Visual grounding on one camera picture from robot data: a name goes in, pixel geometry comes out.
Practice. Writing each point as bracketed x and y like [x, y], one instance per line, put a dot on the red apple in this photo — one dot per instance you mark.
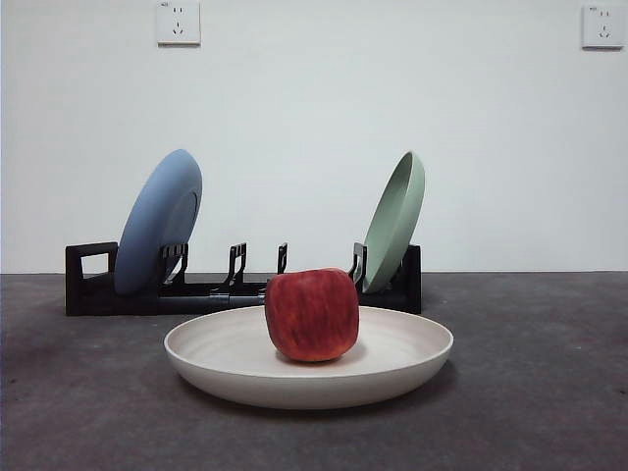
[311, 314]

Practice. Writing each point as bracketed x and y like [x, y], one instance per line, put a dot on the cream yellow plate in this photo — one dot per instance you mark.
[235, 363]

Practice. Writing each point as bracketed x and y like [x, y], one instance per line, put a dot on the green plate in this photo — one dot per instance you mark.
[395, 225]

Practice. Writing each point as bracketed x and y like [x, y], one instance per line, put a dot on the blue plate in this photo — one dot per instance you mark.
[154, 211]

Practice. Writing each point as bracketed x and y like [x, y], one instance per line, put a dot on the black plate rack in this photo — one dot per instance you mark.
[98, 299]

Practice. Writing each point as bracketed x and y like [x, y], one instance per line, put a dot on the white wall socket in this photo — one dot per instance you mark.
[599, 27]
[178, 22]

